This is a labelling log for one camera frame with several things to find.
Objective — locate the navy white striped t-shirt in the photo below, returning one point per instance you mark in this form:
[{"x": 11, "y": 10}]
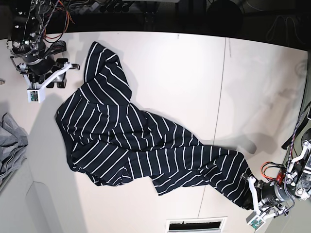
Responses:
[{"x": 113, "y": 142}]

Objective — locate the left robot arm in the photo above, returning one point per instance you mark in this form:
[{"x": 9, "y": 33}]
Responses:
[{"x": 286, "y": 183}]

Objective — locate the grey cloth pile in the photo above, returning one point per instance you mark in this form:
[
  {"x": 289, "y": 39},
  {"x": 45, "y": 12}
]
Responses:
[{"x": 13, "y": 145}]

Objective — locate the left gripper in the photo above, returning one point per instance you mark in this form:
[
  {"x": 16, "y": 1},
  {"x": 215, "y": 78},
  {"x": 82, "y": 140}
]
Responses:
[{"x": 265, "y": 199}]

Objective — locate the white floor vent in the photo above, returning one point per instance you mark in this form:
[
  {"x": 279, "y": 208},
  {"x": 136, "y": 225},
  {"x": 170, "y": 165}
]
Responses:
[{"x": 198, "y": 225}]

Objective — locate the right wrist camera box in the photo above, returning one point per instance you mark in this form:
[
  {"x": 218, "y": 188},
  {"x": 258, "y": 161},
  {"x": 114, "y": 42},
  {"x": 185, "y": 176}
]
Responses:
[{"x": 36, "y": 95}]

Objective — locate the black power strip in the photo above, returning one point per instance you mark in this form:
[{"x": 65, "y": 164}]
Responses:
[{"x": 115, "y": 6}]

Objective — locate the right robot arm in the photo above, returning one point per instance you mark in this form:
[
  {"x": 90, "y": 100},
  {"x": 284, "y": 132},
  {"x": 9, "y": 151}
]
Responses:
[{"x": 28, "y": 40}]

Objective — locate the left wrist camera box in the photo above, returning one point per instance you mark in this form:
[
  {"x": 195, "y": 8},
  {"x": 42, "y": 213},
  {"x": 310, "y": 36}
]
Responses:
[{"x": 255, "y": 221}]

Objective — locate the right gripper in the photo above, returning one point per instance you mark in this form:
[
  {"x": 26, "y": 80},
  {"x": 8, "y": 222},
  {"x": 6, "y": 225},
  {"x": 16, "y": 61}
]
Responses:
[{"x": 37, "y": 72}]

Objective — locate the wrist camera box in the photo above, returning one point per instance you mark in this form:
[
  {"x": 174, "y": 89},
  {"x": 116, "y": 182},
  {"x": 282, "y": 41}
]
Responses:
[
  {"x": 36, "y": 95},
  {"x": 255, "y": 221}
]

